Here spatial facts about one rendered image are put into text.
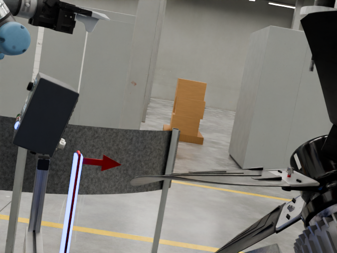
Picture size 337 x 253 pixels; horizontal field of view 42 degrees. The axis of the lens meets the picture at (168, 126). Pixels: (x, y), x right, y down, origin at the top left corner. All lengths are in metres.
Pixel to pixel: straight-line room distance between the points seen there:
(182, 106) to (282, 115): 2.53
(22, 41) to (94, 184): 1.64
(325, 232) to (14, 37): 0.77
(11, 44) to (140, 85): 3.97
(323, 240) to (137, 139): 2.09
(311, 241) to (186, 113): 8.18
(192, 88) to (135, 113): 3.89
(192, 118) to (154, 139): 6.09
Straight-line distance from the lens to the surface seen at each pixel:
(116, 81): 6.73
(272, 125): 6.93
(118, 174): 2.68
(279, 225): 0.85
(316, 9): 0.73
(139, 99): 5.00
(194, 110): 8.83
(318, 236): 0.69
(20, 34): 1.08
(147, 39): 5.00
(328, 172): 0.77
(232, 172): 0.72
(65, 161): 2.53
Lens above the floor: 1.32
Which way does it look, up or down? 7 degrees down
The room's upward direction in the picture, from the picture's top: 10 degrees clockwise
